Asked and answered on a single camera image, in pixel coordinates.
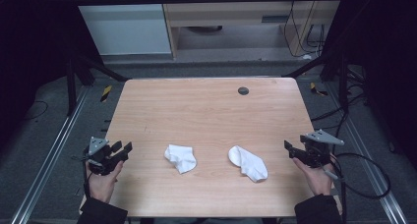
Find black curtain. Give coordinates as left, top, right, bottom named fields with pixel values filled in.
left=0, top=0, right=102, bottom=153
left=323, top=0, right=417, bottom=173

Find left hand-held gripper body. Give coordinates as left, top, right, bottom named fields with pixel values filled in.
left=83, top=136, right=116, bottom=177

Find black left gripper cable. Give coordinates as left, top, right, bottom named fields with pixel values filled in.
left=71, top=154, right=92, bottom=199

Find light wooden desk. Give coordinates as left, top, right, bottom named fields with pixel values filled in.
left=159, top=0, right=342, bottom=60

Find black metal stand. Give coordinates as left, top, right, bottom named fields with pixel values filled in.
left=281, top=50, right=350, bottom=112
left=64, top=51, right=131, bottom=118

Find long white sock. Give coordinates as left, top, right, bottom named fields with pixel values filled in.
left=227, top=144, right=269, bottom=184

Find white cabinet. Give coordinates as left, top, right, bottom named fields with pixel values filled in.
left=69, top=0, right=173, bottom=57

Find aluminium floor rail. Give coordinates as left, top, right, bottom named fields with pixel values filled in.
left=326, top=81, right=409, bottom=224
left=9, top=85, right=90, bottom=224

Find black floor cables bundle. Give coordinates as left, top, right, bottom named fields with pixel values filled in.
left=309, top=68, right=373, bottom=132

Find thin black floor cable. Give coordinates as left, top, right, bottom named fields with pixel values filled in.
left=23, top=99, right=50, bottom=122

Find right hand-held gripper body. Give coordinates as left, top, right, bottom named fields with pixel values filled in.
left=299, top=128, right=345, bottom=169

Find crumpled white sock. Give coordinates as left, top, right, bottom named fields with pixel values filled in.
left=163, top=143, right=198, bottom=175

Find person's left hand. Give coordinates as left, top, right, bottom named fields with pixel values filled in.
left=85, top=159, right=125, bottom=204

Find yellow black striped tape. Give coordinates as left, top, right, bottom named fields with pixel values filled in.
left=309, top=82, right=329, bottom=97
left=99, top=84, right=113, bottom=103

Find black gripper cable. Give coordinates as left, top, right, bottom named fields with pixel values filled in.
left=319, top=151, right=391, bottom=200
left=71, top=154, right=92, bottom=199

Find person's right hand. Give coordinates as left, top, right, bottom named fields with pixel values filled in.
left=292, top=154, right=336, bottom=196

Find black cables under desk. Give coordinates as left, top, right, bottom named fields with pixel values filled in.
left=282, top=0, right=327, bottom=59

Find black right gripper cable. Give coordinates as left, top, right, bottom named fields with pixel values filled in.
left=319, top=151, right=391, bottom=200

